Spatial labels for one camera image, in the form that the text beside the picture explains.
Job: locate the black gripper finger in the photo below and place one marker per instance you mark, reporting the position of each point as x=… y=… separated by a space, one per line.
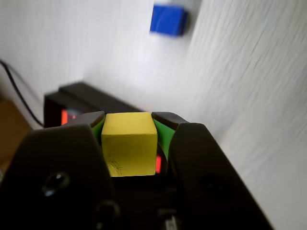
x=206 y=182
x=60 y=172

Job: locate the black box tray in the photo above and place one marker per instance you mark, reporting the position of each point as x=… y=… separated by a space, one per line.
x=96 y=98

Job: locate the blue cube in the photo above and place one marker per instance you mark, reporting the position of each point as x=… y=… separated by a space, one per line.
x=168 y=20

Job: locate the brown cardboard box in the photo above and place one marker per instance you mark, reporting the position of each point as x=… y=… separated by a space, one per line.
x=9 y=124

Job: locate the yellow cube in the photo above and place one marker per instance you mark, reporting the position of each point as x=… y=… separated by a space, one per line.
x=129 y=143

